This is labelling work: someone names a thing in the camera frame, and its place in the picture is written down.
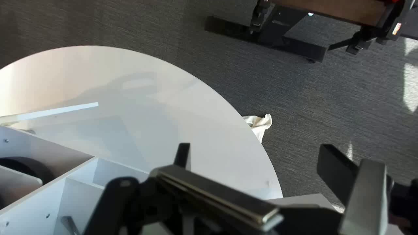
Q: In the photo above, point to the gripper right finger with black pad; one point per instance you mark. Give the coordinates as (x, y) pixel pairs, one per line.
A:
(366, 195)

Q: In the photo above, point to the brown wooden board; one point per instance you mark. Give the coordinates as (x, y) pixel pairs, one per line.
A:
(340, 7)

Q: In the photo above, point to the black clamp bracket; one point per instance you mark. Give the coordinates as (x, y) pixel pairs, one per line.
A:
(361, 39)

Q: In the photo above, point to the black stand base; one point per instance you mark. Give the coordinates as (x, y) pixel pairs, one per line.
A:
(270, 36)

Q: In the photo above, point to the white plastic bag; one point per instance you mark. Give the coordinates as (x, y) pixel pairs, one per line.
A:
(261, 122)

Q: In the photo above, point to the white toy kitchen body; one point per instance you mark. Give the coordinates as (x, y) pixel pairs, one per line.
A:
(44, 147)

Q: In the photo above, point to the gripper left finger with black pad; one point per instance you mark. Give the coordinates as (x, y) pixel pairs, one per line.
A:
(217, 195)

